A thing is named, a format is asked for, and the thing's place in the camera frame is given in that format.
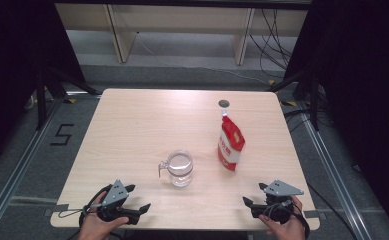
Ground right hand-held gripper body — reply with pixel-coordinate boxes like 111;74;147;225
251;179;305;224

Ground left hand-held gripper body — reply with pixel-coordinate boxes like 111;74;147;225
96;179;140;225

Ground clear glass jar with lid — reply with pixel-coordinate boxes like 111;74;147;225
157;149;194;188

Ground red and white spouted pouch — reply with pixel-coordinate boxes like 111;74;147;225
217;109;246;172

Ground person's left hand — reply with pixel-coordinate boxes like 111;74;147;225
78;191;129;240

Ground person's right hand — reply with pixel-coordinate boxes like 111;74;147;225
258;195;311;240

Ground grey tape strip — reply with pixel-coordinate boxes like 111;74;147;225
303;209;326;221
43;203;70;218

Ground black metal stand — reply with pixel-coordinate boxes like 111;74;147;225
35;66;101;131
268;69;321;132

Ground dark curtain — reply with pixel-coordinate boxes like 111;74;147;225
283;0;389;231
0;0;86;171

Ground beige wooden shelf unit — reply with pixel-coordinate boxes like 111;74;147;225
54;3;309;66

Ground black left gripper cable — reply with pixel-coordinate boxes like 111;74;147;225
78;184;114;229

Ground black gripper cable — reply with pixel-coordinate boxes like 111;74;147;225
78;184;114;229
263;199;311;239

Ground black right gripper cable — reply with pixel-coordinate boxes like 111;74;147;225
263;199;311;239

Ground thin black cord loop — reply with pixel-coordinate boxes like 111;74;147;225
57;207;100;219

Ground black floor cable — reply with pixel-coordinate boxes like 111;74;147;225
306;181;358;240

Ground silver metal floor rail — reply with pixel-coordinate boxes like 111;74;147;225
0;96;65;231
296;101;370;240

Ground black floor cables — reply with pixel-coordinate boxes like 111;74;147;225
283;108;333;134

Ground thin white floor cable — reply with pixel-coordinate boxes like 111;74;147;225
136;31;271;86

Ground bundle of black hanging cables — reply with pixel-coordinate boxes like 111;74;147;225
249;8;295;79

